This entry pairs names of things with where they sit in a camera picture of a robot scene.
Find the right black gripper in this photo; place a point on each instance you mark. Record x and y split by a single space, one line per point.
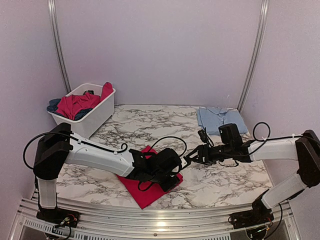
202 150

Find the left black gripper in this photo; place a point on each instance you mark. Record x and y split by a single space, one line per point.
168 186

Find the light blue button shirt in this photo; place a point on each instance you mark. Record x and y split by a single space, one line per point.
211 118

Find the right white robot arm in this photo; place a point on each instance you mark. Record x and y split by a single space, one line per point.
301 152

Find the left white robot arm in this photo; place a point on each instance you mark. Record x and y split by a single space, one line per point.
62 146

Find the white plastic laundry bin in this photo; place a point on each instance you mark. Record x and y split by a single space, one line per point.
92 121

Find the red garment in bin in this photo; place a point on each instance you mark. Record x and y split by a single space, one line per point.
73 103

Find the dark blue garment in bin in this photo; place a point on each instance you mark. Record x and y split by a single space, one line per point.
53 108

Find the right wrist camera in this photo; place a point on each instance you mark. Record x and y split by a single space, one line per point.
205 138

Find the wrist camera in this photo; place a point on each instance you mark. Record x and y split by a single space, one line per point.
185 163
205 138

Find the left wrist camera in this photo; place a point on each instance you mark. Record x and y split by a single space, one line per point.
185 163

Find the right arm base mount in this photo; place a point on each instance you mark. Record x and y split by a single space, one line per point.
250 218

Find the front aluminium rail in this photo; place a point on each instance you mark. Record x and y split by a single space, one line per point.
103 222

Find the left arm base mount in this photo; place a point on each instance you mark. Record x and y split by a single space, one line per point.
59 216

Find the right aluminium frame post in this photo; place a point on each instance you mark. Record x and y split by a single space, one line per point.
258 42

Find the aluminium frame post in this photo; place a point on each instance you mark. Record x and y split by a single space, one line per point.
258 42
57 44

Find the left aluminium frame post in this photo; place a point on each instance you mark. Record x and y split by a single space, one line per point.
57 44

